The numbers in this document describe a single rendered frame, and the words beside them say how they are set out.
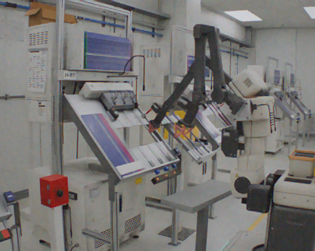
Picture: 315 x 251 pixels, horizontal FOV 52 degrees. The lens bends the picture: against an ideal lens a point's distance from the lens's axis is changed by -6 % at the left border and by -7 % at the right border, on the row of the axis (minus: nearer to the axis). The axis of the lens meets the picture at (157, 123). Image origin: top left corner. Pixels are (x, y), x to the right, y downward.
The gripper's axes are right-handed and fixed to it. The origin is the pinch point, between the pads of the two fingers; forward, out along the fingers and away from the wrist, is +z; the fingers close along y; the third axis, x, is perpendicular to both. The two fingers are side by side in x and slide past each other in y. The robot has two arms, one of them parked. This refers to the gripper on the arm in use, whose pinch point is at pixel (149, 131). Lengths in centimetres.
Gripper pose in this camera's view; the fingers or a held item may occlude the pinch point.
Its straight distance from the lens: 262.5
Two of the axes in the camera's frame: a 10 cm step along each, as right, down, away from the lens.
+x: 6.5, 6.7, -3.6
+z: -5.3, 7.4, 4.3
